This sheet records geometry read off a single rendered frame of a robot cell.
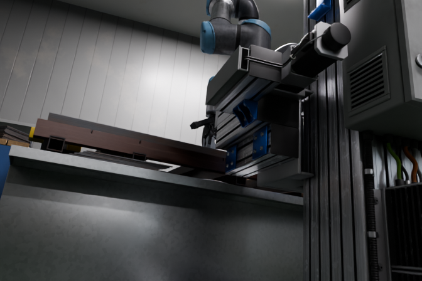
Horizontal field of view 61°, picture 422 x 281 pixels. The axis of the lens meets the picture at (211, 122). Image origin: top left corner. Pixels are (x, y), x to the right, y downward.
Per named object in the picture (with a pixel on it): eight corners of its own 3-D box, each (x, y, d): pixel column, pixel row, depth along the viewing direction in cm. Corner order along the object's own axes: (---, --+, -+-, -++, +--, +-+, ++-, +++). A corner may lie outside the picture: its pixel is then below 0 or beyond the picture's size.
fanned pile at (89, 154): (47, 162, 118) (49, 151, 120) (159, 182, 134) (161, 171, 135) (49, 155, 108) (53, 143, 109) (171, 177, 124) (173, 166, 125)
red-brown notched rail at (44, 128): (32, 137, 123) (37, 121, 125) (368, 202, 188) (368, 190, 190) (33, 134, 119) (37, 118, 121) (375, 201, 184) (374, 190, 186)
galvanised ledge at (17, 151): (10, 166, 114) (12, 157, 115) (322, 216, 166) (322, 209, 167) (8, 155, 97) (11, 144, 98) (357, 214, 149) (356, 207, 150)
